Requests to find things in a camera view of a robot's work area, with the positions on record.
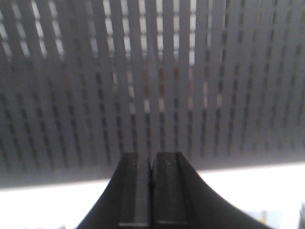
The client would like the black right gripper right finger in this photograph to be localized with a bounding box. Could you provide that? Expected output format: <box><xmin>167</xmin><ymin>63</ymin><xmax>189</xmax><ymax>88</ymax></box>
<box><xmin>152</xmin><ymin>152</ymin><xmax>267</xmax><ymax>229</ymax></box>

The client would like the black perforated pegboard panel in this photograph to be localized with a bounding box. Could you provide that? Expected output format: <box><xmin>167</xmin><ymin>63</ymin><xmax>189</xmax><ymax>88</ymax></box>
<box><xmin>0</xmin><ymin>0</ymin><xmax>305</xmax><ymax>188</ymax></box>

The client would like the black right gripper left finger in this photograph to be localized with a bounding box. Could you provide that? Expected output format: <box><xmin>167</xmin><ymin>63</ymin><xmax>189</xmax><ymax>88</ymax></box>
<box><xmin>77</xmin><ymin>153</ymin><xmax>151</xmax><ymax>229</ymax></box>

